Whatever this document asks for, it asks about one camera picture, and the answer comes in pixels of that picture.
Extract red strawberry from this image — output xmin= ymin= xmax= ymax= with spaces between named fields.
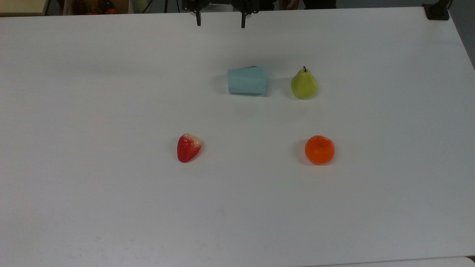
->
xmin=177 ymin=133 xmax=202 ymax=163

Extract black camera stand base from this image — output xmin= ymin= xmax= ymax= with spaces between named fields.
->
xmin=422 ymin=0 xmax=451 ymax=21

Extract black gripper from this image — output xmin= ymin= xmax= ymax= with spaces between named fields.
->
xmin=181 ymin=0 xmax=277 ymax=29

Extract orange mandarin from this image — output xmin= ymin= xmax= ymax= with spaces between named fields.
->
xmin=305 ymin=135 xmax=335 ymax=165

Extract green pear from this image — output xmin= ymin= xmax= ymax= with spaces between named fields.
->
xmin=291 ymin=66 xmax=319 ymax=100

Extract light blue mug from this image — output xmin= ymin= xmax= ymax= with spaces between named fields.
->
xmin=227 ymin=66 xmax=267 ymax=95

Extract wooden board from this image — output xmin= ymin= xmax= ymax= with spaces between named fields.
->
xmin=0 ymin=0 xmax=49 ymax=17

